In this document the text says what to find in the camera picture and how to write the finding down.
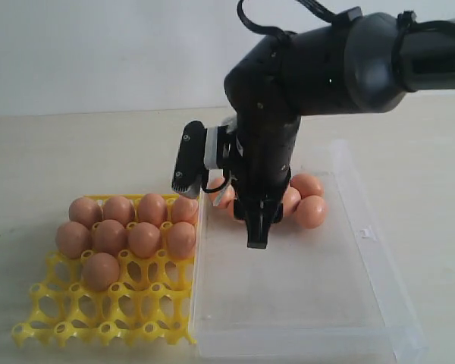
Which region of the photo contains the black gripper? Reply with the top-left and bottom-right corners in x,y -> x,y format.
227,115 -> 300,249

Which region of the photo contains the brown egg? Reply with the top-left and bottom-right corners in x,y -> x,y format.
82,253 -> 121,292
294,196 -> 327,229
282,186 -> 301,218
232,198 -> 246,221
102,195 -> 135,226
128,222 -> 162,259
93,219 -> 127,256
137,193 -> 168,228
68,196 -> 102,228
55,221 -> 93,259
207,177 -> 234,209
290,173 -> 325,199
171,196 -> 199,225
167,221 -> 196,259

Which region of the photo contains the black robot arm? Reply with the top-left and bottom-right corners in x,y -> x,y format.
224,8 -> 455,249

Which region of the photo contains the clear plastic container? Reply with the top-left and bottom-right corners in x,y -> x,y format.
189,140 -> 426,363

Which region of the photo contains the yellow plastic egg tray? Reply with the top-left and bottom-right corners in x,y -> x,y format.
11,193 -> 200,347

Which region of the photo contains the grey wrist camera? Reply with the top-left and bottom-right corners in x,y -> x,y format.
171,121 -> 207,199

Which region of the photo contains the black cable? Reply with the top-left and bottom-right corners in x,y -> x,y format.
236,0 -> 455,39

